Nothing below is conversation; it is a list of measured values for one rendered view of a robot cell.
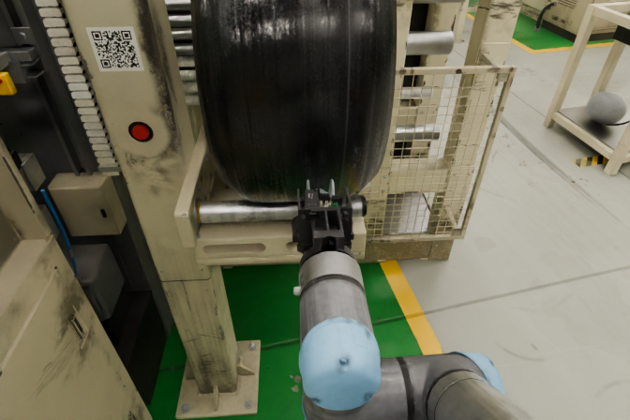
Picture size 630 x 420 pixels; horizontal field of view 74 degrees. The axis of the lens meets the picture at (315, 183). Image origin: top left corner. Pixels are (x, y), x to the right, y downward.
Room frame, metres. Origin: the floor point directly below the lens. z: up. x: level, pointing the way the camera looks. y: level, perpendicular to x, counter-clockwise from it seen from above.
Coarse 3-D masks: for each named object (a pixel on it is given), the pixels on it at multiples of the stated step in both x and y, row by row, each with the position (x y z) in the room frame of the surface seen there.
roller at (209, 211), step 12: (204, 204) 0.64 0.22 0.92; (216, 204) 0.64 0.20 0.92; (228, 204) 0.64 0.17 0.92; (240, 204) 0.64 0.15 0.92; (252, 204) 0.64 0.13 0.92; (264, 204) 0.64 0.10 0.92; (276, 204) 0.64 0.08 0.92; (288, 204) 0.64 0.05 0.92; (360, 204) 0.64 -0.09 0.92; (204, 216) 0.62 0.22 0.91; (216, 216) 0.62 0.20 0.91; (228, 216) 0.62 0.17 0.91; (240, 216) 0.62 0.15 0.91; (252, 216) 0.62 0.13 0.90; (264, 216) 0.63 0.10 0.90; (276, 216) 0.63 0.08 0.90; (288, 216) 0.63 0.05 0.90; (360, 216) 0.64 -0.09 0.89
